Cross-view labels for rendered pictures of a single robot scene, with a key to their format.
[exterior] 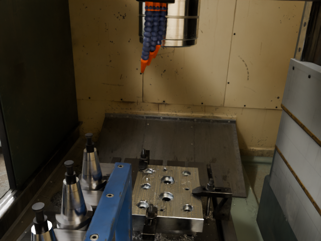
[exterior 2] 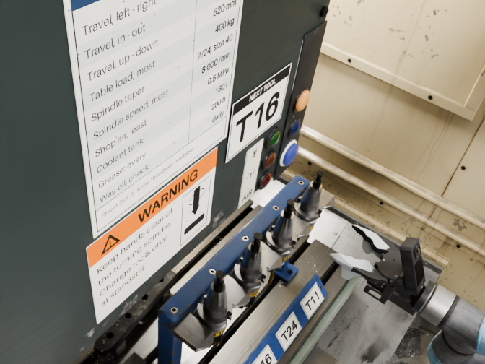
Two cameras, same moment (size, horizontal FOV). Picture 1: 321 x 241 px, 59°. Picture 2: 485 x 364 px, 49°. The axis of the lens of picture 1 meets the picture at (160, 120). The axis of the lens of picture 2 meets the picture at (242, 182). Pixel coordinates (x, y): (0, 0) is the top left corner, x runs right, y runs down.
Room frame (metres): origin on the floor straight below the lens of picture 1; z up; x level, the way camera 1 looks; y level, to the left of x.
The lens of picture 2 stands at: (0.98, 0.39, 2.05)
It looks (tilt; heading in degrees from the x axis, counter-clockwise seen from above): 44 degrees down; 207
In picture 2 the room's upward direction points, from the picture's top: 9 degrees clockwise
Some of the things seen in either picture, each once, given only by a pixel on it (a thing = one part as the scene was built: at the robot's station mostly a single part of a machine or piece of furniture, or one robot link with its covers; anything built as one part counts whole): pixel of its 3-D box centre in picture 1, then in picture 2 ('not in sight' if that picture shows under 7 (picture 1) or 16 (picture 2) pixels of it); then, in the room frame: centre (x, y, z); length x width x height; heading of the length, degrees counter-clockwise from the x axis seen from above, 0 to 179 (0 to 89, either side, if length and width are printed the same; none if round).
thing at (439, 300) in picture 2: not in sight; (436, 302); (0.20, 0.48, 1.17); 0.08 x 0.05 x 0.08; 177
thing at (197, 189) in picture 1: (211, 197); not in sight; (0.79, -0.18, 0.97); 0.13 x 0.03 x 0.15; 87
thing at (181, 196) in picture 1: (166, 193); not in sight; (0.82, -0.03, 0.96); 0.29 x 0.23 x 0.05; 177
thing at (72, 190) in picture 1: (72, 196); (252, 258); (0.40, 0.15, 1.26); 0.04 x 0.04 x 0.07
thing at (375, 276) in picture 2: not in sight; (372, 271); (0.23, 0.34, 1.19); 0.09 x 0.05 x 0.02; 112
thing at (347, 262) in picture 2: not in sight; (348, 269); (0.24, 0.30, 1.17); 0.09 x 0.03 x 0.06; 112
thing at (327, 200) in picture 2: not in sight; (320, 197); (0.13, 0.16, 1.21); 0.07 x 0.05 x 0.01; 87
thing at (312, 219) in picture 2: not in sight; (307, 210); (0.19, 0.16, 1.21); 0.06 x 0.06 x 0.03
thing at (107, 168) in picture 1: (99, 169); (195, 333); (0.57, 0.14, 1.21); 0.07 x 0.05 x 0.01; 87
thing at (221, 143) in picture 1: (166, 157); not in sight; (1.46, -0.04, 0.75); 0.89 x 0.67 x 0.26; 87
